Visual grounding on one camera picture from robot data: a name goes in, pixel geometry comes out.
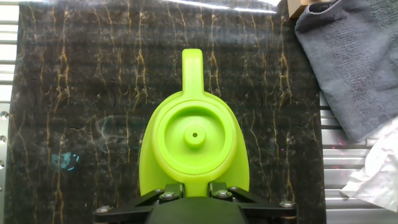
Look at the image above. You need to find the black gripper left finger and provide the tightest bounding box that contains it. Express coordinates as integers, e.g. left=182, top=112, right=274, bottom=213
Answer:
left=93, top=182, right=185, bottom=223

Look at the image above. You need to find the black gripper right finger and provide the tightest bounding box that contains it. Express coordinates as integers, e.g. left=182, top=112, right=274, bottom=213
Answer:
left=208, top=182, right=298, bottom=223

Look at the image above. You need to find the green plastic watering can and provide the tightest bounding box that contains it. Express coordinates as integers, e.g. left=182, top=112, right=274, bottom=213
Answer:
left=139, top=48, right=251, bottom=197

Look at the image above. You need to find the dark marbled table mat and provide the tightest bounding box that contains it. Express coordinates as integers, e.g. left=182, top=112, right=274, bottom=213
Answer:
left=4, top=0, right=327, bottom=224

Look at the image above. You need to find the crumpled white tissue paper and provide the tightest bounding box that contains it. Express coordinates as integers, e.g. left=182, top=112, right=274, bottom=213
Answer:
left=341, top=116, right=398, bottom=213

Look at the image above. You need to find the grey towel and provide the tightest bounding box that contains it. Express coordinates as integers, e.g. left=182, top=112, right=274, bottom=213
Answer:
left=294, top=0, right=398, bottom=142

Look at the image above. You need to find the wooden block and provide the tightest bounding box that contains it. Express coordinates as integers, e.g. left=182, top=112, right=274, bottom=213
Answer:
left=286, top=0, right=330, bottom=19

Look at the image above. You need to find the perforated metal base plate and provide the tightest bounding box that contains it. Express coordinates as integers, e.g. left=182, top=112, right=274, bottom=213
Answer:
left=0, top=102, right=11, bottom=224

